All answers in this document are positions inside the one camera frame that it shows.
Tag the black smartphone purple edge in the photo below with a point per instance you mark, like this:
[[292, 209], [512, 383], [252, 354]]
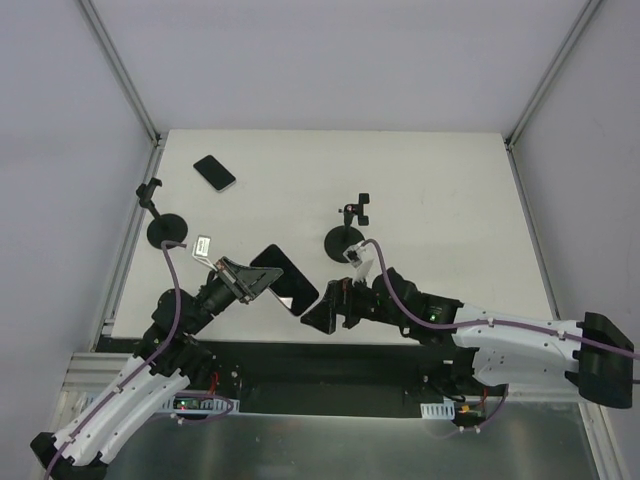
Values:
[[292, 289]]

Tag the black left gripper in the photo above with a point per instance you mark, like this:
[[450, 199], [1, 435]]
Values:
[[233, 281]]

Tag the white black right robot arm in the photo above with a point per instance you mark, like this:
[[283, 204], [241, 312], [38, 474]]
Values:
[[592, 354]]

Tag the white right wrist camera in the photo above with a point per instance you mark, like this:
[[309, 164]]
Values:
[[361, 257]]

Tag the aluminium frame post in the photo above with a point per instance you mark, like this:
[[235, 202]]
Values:
[[117, 67], [569, 43]]

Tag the white cable duct right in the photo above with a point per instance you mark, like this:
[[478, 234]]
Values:
[[438, 411]]

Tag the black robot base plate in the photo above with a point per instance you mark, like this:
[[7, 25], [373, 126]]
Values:
[[320, 379]]

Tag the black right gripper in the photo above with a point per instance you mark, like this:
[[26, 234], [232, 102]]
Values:
[[340, 304]]

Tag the aluminium frame post left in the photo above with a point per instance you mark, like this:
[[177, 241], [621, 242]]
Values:
[[117, 67]]

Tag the white cable duct left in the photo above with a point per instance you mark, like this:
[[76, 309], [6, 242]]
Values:
[[198, 405]]

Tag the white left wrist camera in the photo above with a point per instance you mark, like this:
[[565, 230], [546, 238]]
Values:
[[200, 252]]

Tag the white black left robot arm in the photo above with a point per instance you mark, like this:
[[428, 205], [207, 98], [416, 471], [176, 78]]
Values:
[[169, 359]]

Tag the aluminium frame post right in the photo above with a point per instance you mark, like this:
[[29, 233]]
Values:
[[569, 43]]

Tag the black phone stand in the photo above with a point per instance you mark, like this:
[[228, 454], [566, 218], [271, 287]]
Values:
[[163, 227], [339, 238]]

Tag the black smartphone silver edge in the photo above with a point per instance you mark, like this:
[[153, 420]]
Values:
[[214, 173]]

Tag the white cable duct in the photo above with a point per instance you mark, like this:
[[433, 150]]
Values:
[[198, 405], [438, 411]]

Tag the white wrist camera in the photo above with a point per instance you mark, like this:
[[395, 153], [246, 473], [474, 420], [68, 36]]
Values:
[[200, 252], [361, 257]]

